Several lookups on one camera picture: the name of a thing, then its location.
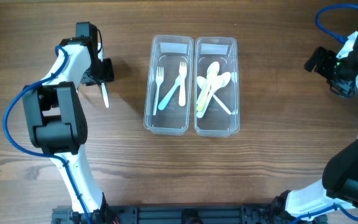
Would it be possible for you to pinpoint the clear plastic container left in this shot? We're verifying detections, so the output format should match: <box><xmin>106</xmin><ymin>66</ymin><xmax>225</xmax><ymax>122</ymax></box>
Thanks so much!
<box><xmin>144</xmin><ymin>35</ymin><xmax>194</xmax><ymax>135</ymax></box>

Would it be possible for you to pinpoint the clear plastic container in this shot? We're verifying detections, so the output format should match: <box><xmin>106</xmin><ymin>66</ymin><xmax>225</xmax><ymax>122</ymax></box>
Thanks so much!
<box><xmin>144</xmin><ymin>35</ymin><xmax>194</xmax><ymax>135</ymax></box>
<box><xmin>194</xmin><ymin>37</ymin><xmax>240</xmax><ymax>137</ymax></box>

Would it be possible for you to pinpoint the white plastic spoon slim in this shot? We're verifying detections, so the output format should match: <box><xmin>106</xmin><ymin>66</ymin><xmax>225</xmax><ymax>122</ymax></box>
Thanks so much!
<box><xmin>196</xmin><ymin>76</ymin><xmax>207</xmax><ymax>90</ymax></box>

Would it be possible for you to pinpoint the yellow plastic fork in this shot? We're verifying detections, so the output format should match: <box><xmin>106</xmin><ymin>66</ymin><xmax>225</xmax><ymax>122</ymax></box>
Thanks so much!
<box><xmin>178</xmin><ymin>62</ymin><xmax>187</xmax><ymax>106</ymax></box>

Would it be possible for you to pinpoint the clear plastic container right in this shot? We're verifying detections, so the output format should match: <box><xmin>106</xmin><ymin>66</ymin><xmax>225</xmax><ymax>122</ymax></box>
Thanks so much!
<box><xmin>194</xmin><ymin>37</ymin><xmax>240</xmax><ymax>137</ymax></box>

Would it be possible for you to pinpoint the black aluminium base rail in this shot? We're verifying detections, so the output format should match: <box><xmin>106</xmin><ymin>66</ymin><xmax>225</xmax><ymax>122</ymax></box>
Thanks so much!
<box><xmin>50</xmin><ymin>202</ymin><xmax>326</xmax><ymax>224</ymax></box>

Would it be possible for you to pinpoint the yellow plastic spoon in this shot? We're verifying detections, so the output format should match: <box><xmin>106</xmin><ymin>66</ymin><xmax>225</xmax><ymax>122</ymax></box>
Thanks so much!
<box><xmin>196</xmin><ymin>62</ymin><xmax>219</xmax><ymax>111</ymax></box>

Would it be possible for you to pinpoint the white fork thick handle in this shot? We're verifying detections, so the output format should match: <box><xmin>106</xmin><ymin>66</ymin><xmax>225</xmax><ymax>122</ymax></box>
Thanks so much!
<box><xmin>158</xmin><ymin>75</ymin><xmax>181</xmax><ymax>110</ymax></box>

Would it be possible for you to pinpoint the white plastic fork large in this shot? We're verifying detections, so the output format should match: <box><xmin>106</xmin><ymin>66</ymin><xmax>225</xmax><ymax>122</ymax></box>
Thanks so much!
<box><xmin>101</xmin><ymin>82</ymin><xmax>109</xmax><ymax>108</ymax></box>

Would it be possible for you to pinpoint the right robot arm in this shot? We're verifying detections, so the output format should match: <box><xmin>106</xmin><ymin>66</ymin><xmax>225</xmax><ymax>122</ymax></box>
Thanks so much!
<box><xmin>269</xmin><ymin>30</ymin><xmax>358</xmax><ymax>223</ymax></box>

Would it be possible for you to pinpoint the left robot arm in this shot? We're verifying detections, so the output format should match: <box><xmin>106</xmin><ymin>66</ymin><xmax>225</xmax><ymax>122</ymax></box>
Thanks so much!
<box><xmin>22</xmin><ymin>22</ymin><xmax>119</xmax><ymax>223</ymax></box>

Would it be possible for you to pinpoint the white plastic spoon thick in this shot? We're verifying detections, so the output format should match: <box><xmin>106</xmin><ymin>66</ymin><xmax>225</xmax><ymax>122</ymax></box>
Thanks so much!
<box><xmin>197</xmin><ymin>75</ymin><xmax>223</xmax><ymax>118</ymax></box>

